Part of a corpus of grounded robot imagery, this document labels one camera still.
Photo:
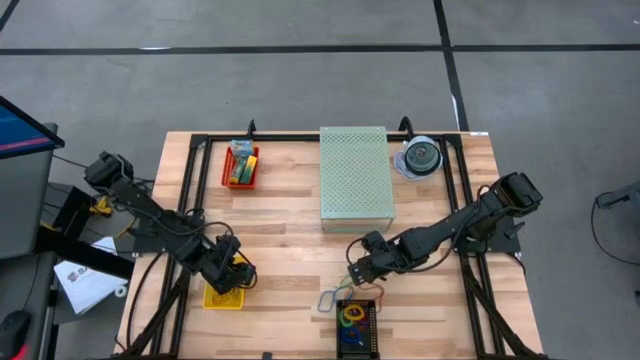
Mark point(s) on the grey chair base leg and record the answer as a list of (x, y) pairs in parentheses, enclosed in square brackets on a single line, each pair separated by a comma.
[(622, 195)]

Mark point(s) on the yellow plastic bin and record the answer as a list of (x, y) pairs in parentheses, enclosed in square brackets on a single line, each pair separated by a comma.
[(212, 302)]

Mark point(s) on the grey desk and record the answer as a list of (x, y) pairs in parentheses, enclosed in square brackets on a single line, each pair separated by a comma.
[(25, 210)]

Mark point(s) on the black computer mouse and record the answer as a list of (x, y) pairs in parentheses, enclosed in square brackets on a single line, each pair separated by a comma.
[(12, 327)]

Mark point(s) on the blue rubber band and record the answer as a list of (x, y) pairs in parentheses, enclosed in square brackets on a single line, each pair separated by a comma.
[(320, 300)]

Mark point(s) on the black slotted plastic basket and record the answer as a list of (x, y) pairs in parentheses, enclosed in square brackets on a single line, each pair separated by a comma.
[(372, 330)]

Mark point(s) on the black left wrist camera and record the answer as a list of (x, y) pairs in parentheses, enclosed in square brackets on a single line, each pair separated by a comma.
[(229, 244)]

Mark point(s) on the white tape roll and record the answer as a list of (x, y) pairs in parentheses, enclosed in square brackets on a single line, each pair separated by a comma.
[(121, 288)]

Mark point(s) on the black desk leg bar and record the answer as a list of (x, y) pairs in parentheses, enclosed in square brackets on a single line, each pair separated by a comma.
[(85, 252)]

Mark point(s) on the green rubber band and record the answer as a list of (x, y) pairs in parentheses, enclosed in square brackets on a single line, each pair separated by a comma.
[(346, 284)]

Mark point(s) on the black electronics box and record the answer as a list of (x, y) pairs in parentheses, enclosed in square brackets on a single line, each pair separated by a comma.
[(65, 215)]

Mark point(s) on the yellow green crayon box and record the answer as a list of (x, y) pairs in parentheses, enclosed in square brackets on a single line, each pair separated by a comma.
[(238, 170), (249, 170)]

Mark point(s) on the white printed paper sheet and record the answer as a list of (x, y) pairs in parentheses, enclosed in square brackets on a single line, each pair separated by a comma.
[(85, 285)]

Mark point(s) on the disc spindle with clear cover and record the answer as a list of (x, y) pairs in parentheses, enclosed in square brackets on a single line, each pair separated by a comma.
[(422, 156)]

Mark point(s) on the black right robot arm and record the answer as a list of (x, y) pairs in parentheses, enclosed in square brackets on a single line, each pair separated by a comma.
[(450, 225)]

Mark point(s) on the blue coil wrist band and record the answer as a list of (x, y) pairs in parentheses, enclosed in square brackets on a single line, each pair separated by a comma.
[(344, 336)]

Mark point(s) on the orange coil wrist band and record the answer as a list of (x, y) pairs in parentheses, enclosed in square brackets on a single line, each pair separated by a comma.
[(345, 313)]

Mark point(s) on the green perforated metal riser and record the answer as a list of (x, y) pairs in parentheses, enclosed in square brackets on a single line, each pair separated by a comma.
[(356, 180)]

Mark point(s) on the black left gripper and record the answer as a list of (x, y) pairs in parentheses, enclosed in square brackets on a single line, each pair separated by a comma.
[(227, 275)]

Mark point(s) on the red plastic basket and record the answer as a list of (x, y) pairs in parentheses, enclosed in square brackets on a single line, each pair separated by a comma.
[(225, 170)]

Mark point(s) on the computer monitor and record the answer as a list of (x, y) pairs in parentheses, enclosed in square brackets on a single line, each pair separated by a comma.
[(22, 130)]

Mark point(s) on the purple coil wrist band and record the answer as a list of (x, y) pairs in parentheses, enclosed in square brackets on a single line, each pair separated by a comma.
[(365, 325)]

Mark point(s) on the green coil wrist band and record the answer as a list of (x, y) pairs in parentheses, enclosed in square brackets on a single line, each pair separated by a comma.
[(341, 320)]

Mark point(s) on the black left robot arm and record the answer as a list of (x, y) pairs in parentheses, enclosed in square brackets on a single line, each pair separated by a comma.
[(150, 212)]

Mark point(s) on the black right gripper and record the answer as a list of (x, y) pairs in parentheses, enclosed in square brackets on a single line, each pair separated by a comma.
[(385, 260)]

